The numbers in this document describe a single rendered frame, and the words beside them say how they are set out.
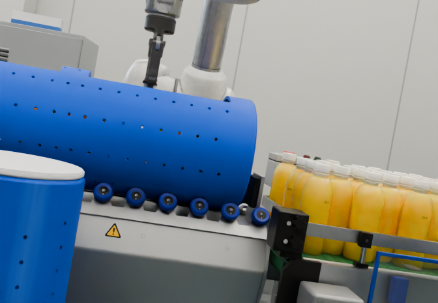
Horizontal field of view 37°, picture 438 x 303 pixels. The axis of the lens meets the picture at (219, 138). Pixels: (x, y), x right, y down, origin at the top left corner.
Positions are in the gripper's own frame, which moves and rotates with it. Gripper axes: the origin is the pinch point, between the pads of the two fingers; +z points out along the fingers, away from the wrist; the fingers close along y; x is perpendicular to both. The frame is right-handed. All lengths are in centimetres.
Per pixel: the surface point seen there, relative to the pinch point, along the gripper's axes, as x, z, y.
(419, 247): 67, 23, 21
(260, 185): 30.7, 16.2, 4.9
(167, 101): 4.1, -0.2, 9.9
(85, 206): -10.1, 26.7, 11.4
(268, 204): 38.0, 22.6, -12.2
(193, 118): 10.5, 2.6, 12.1
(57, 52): -39, -15, -160
